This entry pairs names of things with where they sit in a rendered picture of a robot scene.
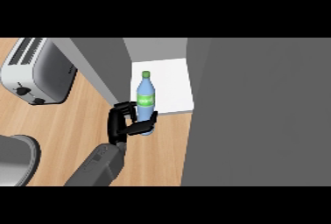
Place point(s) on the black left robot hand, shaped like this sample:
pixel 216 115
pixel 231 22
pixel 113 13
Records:
pixel 115 125

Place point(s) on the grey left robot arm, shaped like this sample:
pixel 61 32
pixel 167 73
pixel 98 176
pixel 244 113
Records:
pixel 99 164

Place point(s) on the grey round appliance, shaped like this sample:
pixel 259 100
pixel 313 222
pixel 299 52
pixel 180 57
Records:
pixel 16 160

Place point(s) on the grey cabinet white inside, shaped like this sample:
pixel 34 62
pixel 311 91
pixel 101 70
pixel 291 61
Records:
pixel 161 84

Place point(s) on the silver toaster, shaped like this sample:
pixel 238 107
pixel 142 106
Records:
pixel 37 74

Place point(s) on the blue water bottle green label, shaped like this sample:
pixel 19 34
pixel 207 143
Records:
pixel 145 91

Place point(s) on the dark grey cabinet door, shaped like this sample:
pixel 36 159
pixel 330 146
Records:
pixel 263 113

